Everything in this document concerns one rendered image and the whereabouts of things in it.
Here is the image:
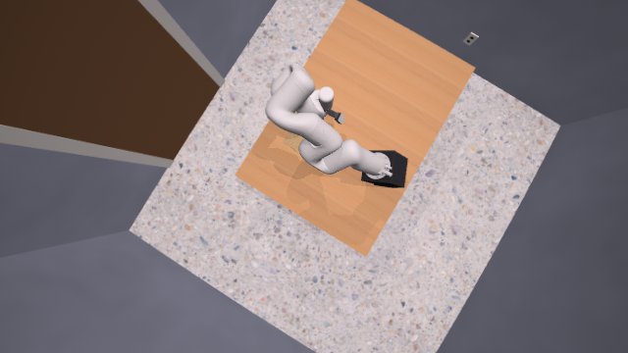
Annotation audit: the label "tan mat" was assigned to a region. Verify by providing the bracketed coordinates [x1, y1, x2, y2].
[283, 132, 304, 154]

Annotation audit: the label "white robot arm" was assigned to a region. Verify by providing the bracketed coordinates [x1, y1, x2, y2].
[265, 63, 393, 179]

